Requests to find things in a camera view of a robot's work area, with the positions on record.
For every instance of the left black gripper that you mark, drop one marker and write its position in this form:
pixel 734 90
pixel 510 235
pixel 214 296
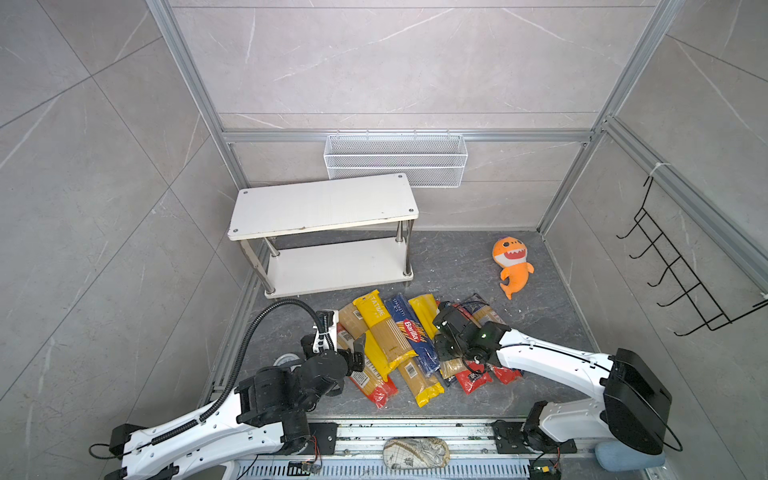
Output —
pixel 346 355

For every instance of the blue grey foam roll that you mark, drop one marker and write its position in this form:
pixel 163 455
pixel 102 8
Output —
pixel 614 456

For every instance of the red yellow spaghetti bag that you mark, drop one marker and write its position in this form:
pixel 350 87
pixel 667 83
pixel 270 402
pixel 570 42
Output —
pixel 471 378

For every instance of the blue Barilla spaghetti box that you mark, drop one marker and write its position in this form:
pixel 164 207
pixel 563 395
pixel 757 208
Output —
pixel 408 323

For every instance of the white wire mesh basket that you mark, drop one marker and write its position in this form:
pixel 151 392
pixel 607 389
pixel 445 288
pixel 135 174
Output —
pixel 428 160

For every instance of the black wire hook rack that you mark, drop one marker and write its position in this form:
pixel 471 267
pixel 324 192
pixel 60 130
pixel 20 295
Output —
pixel 692 290

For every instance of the long yellow spaghetti bag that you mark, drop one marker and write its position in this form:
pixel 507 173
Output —
pixel 423 388

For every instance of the red spaghetti bag with label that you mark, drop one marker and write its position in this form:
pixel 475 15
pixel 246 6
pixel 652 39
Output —
pixel 377 388

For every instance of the patterned cloth pouch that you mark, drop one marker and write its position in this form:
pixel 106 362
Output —
pixel 415 453

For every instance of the orange shark plush toy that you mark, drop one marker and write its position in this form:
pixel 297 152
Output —
pixel 511 255

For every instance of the clear blue spaghetti bag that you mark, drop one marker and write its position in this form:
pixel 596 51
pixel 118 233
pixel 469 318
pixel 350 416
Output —
pixel 481 311

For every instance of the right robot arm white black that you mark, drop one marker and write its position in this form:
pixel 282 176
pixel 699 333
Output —
pixel 624 399

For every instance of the white two-tier shelf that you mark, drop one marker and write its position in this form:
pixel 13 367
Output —
pixel 262 214

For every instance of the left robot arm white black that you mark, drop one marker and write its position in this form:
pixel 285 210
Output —
pixel 264 414

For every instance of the yellow spaghetti bag with barcode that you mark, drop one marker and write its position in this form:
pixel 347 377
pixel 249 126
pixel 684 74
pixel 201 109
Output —
pixel 426 309

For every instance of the yellow wholewheat spaghetti bag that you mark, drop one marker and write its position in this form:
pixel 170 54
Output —
pixel 392 341

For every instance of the tan yellow pasta bag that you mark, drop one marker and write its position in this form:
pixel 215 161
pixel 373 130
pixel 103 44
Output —
pixel 352 321

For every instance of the small white alarm clock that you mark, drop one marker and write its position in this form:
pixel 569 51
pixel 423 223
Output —
pixel 288 360

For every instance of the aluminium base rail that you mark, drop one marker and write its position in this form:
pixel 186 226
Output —
pixel 477 449

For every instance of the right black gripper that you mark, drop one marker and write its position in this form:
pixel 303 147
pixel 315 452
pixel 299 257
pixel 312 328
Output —
pixel 440 341

